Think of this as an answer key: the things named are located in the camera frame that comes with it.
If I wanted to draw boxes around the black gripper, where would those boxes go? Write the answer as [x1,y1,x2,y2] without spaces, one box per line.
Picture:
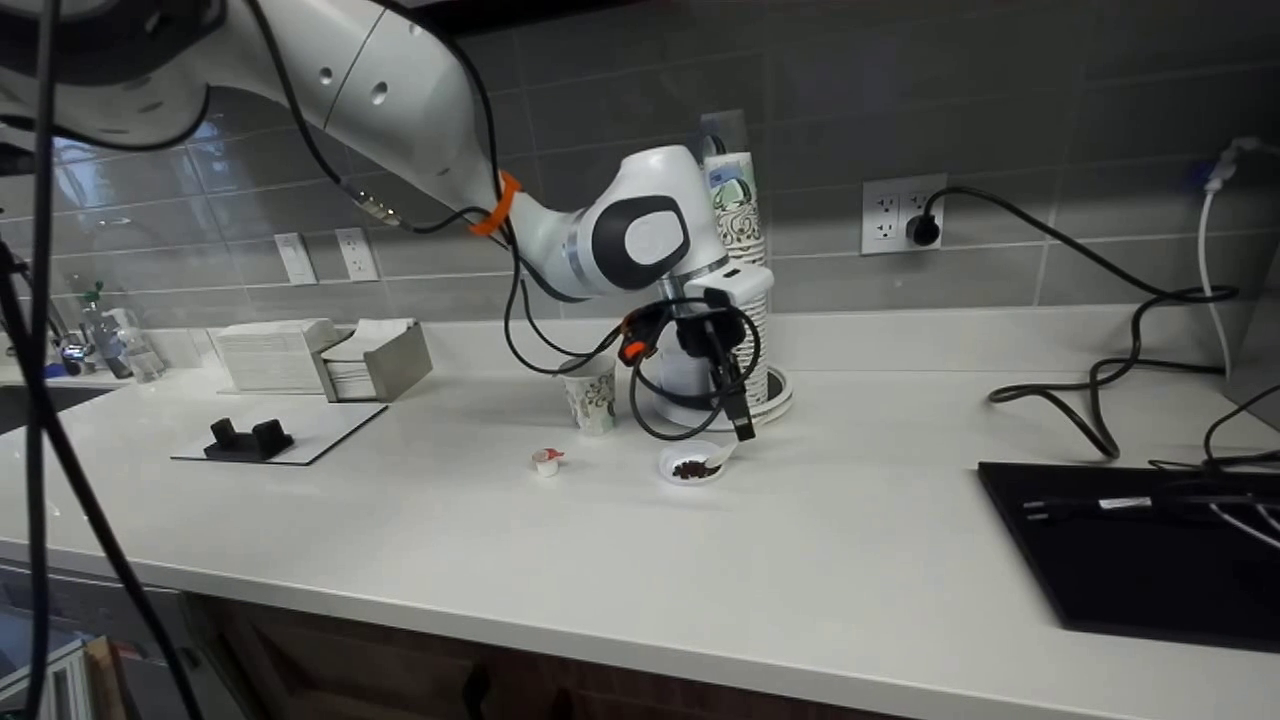
[620,291,759,441]

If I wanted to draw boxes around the cream plastic spoon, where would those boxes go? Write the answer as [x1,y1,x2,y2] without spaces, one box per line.
[700,441,745,481]

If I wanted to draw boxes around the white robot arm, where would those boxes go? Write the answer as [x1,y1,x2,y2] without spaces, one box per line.
[0,0,772,435]

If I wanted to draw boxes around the white plastic lid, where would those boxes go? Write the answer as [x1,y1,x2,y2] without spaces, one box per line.
[657,441,732,489]

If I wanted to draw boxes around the dark beans in lid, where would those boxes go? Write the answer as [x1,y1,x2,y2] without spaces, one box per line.
[671,462,714,481]

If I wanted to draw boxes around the patterned paper cup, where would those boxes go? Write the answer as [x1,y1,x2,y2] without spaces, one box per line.
[564,374,616,435]

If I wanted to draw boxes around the white round tray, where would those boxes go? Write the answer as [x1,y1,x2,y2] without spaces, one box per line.
[649,360,800,435]

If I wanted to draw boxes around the stack of white lids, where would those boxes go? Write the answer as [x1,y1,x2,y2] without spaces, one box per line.
[657,353,708,399]

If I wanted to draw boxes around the red creamer pod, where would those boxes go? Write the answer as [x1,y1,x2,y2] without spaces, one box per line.
[531,450,569,475]

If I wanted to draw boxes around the tall stack of paper cups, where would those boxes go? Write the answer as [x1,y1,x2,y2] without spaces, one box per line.
[703,129,768,264]

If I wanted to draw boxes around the grey open cardboard box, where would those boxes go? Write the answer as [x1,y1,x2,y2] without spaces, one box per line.
[209,313,435,410]

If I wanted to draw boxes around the white wall outlet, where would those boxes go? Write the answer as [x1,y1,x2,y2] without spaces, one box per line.
[861,177,942,258]

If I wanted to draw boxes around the black power cable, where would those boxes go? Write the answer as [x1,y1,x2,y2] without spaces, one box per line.
[903,180,1280,474]

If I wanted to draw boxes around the small black bracket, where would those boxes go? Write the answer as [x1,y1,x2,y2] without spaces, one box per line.
[202,422,292,462]

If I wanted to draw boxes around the white charging cable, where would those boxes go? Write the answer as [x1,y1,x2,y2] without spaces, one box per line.
[1192,131,1264,375]

